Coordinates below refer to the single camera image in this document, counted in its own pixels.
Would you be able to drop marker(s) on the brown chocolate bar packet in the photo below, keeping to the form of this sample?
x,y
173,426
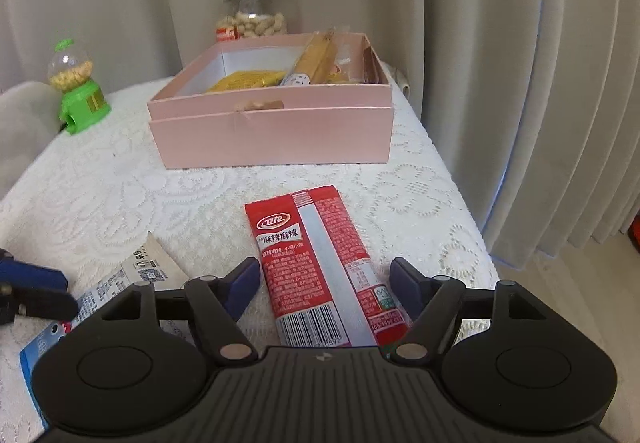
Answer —
x,y
374,68

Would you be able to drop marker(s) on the glass peanut jar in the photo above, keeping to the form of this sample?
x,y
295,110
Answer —
x,y
250,25

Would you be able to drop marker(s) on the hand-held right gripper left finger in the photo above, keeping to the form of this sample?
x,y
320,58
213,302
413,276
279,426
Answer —
x,y
245,290

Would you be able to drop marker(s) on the gold snack packet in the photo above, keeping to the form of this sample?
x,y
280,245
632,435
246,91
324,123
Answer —
x,y
245,80

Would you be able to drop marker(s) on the green candy dispenser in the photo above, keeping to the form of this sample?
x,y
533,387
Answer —
x,y
82,110

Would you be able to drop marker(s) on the red box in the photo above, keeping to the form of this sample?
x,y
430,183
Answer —
x,y
635,229

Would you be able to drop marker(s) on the blue and white packet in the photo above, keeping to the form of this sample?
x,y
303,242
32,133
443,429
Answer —
x,y
115,285

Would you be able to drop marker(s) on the yellow rice cracker packet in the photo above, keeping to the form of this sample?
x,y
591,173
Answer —
x,y
345,70

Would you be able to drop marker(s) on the long bread packet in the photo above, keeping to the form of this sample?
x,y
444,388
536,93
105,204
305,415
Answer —
x,y
312,58

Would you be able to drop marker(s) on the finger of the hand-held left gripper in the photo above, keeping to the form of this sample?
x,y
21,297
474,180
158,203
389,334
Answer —
x,y
45,305
30,275

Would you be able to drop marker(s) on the red snack packet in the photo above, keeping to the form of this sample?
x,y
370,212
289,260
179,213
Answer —
x,y
310,263

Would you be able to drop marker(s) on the white lace tablecloth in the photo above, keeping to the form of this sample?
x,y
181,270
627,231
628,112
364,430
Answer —
x,y
150,203

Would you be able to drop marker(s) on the pink cardboard box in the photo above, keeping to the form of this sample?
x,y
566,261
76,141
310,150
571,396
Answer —
x,y
270,138

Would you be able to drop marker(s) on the beige curtain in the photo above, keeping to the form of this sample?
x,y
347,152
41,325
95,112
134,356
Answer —
x,y
500,73

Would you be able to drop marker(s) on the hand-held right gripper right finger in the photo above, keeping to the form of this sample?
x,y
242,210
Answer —
x,y
402,290

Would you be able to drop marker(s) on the beige chair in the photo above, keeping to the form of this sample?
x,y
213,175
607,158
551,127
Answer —
x,y
20,133

